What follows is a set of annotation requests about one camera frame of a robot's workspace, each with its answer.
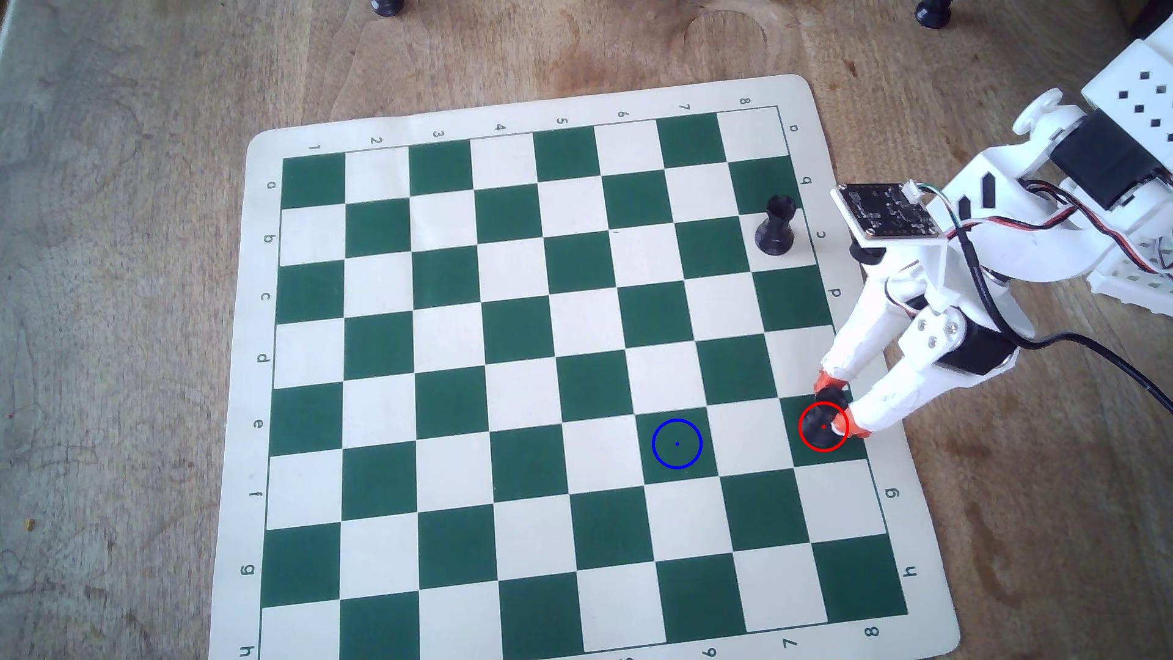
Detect black rook chess piece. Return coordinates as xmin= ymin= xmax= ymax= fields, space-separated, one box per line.
xmin=755 ymin=194 xmax=797 ymax=256

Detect red black white servo wires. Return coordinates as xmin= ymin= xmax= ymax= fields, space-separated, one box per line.
xmin=957 ymin=178 xmax=1173 ymax=274

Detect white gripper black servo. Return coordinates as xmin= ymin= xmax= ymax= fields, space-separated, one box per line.
xmin=814 ymin=137 xmax=1117 ymax=440

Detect black camera circuit board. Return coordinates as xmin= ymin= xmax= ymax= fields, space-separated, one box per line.
xmin=831 ymin=182 xmax=945 ymax=241

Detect green white chessboard mat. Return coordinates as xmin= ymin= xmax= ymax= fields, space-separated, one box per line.
xmin=208 ymin=73 xmax=962 ymax=660

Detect black pawn chess piece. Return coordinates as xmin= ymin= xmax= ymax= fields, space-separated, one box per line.
xmin=810 ymin=385 xmax=850 ymax=451

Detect thick black cable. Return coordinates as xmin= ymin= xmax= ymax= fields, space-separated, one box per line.
xmin=944 ymin=216 xmax=1173 ymax=412

